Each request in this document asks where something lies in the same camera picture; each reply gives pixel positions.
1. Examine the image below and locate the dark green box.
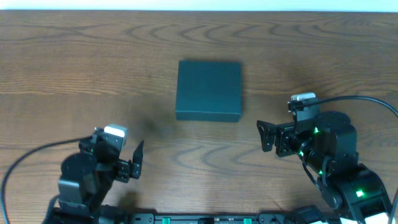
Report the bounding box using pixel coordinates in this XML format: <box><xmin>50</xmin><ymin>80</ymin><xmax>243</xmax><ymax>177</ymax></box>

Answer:
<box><xmin>175</xmin><ymin>60</ymin><xmax>242</xmax><ymax>123</ymax></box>

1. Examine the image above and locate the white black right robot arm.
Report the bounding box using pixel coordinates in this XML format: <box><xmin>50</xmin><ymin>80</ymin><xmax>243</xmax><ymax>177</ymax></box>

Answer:
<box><xmin>256</xmin><ymin>111</ymin><xmax>392</xmax><ymax>223</ymax></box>

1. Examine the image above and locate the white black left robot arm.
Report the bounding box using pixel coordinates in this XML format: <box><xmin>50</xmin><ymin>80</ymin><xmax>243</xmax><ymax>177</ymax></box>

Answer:
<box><xmin>44</xmin><ymin>136</ymin><xmax>144</xmax><ymax>223</ymax></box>

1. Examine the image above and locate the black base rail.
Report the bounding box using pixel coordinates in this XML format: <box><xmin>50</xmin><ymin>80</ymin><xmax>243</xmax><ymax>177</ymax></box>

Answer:
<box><xmin>125</xmin><ymin>213</ymin><xmax>341</xmax><ymax>224</ymax></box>

